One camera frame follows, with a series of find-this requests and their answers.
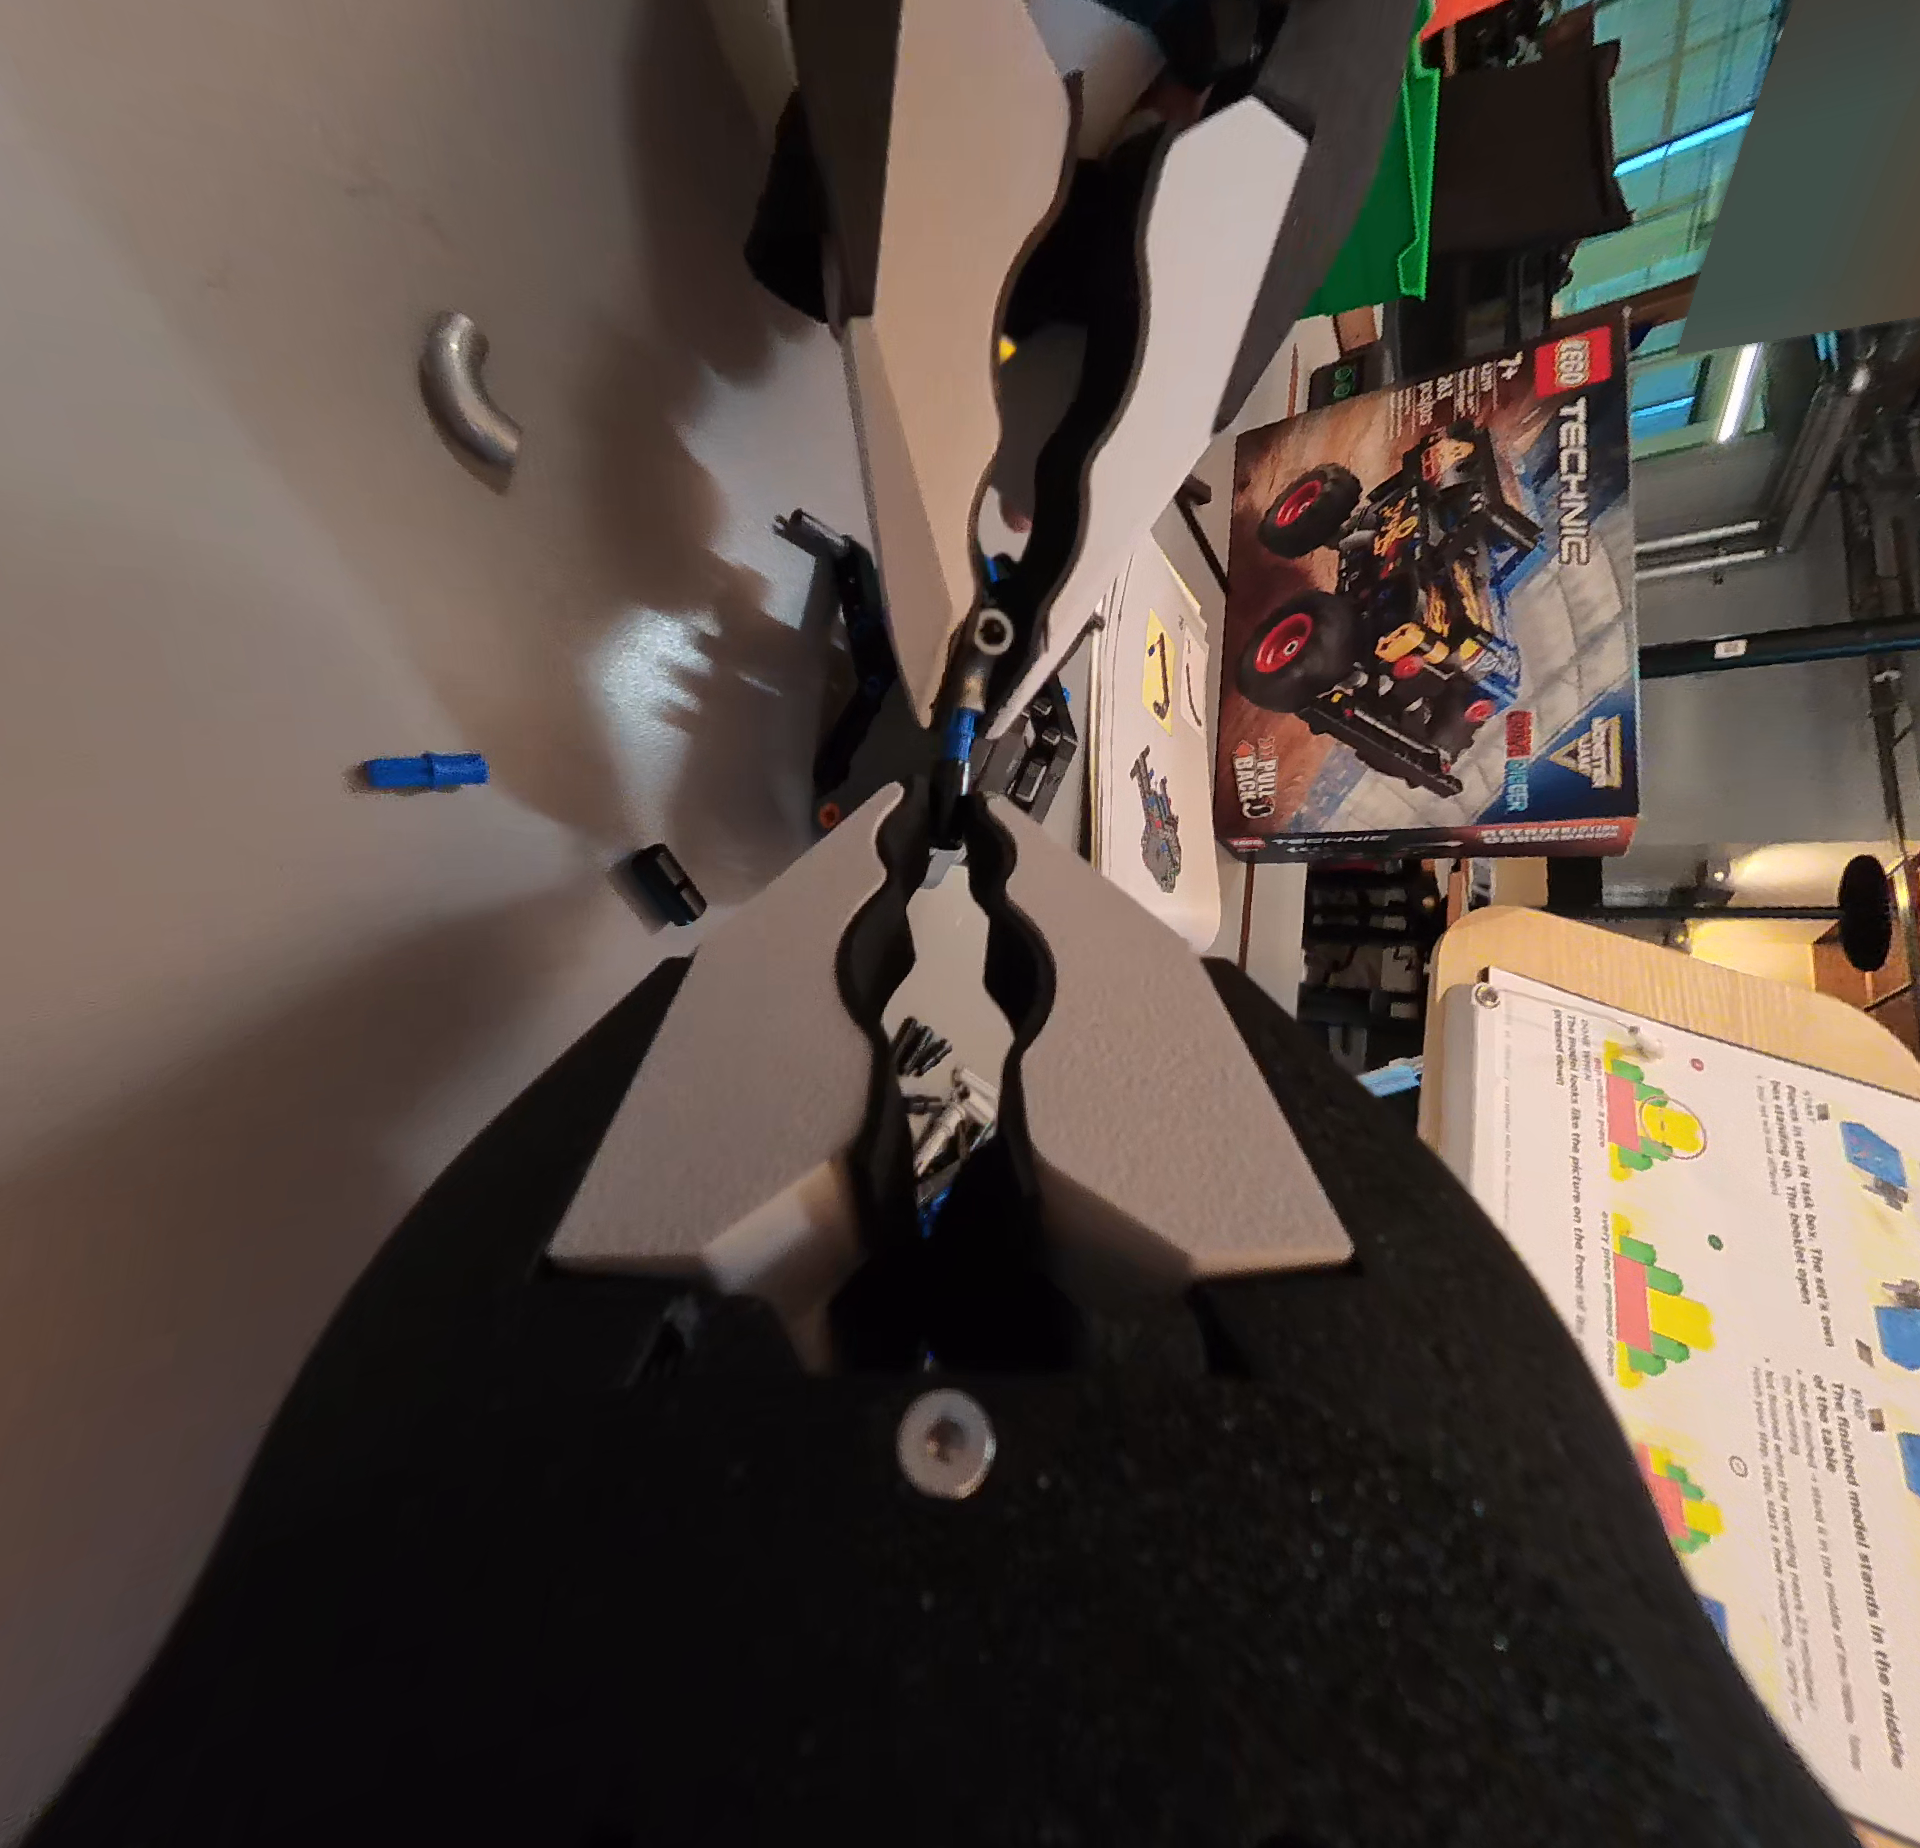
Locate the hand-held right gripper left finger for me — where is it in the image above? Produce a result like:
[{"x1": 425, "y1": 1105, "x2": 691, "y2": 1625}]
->
[{"x1": 540, "y1": 784, "x2": 919, "y2": 1354}]

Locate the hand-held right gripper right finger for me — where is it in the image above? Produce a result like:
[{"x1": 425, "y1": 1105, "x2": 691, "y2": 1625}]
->
[{"x1": 959, "y1": 799, "x2": 1360, "y2": 1287}]

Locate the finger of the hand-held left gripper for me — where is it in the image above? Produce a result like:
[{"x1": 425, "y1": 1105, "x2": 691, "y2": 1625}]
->
[
  {"x1": 843, "y1": 0, "x2": 1081, "y2": 730},
  {"x1": 980, "y1": 0, "x2": 1322, "y2": 746}
]

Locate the black lego vehicle assembly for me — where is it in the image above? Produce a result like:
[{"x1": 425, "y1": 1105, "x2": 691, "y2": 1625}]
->
[{"x1": 774, "y1": 503, "x2": 1086, "y2": 893}]

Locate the pile of loose lego pieces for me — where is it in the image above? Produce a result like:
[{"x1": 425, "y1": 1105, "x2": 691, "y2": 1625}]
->
[{"x1": 886, "y1": 1012, "x2": 1006, "y2": 1236}]

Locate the black lego pin connector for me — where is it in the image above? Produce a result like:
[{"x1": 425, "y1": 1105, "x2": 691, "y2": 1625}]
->
[{"x1": 599, "y1": 844, "x2": 710, "y2": 931}]

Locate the lego set box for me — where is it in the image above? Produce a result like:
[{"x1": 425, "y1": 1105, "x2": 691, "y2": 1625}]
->
[{"x1": 1209, "y1": 302, "x2": 1635, "y2": 865}]

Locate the lego instruction booklet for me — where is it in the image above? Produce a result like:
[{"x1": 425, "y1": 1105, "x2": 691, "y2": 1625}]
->
[{"x1": 1086, "y1": 518, "x2": 1228, "y2": 957}]

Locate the grey curved lego pipe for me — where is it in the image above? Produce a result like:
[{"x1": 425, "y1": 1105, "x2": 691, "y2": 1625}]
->
[{"x1": 415, "y1": 310, "x2": 530, "y2": 474}]

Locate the green sheet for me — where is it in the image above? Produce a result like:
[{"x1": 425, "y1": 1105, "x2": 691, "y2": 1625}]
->
[{"x1": 1295, "y1": 0, "x2": 1441, "y2": 323}]

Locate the grey panel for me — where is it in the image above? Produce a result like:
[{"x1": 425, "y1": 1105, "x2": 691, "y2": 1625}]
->
[{"x1": 1674, "y1": 0, "x2": 1920, "y2": 364}]

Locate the printed instruction sheet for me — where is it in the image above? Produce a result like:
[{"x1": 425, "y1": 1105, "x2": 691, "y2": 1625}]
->
[{"x1": 1463, "y1": 958, "x2": 1920, "y2": 1843}]

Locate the black round stand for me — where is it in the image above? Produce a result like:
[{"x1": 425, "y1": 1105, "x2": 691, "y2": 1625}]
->
[{"x1": 1834, "y1": 849, "x2": 1895, "y2": 979}]

